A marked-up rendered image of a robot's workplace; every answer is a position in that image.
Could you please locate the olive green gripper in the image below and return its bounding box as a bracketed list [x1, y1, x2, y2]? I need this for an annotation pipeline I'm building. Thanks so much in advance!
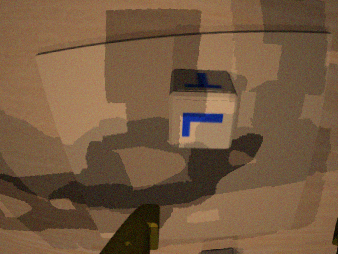
[99, 204, 338, 254]

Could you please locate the grey block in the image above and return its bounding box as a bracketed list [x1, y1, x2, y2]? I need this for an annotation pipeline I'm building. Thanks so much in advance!
[201, 248, 234, 254]
[169, 69, 238, 149]

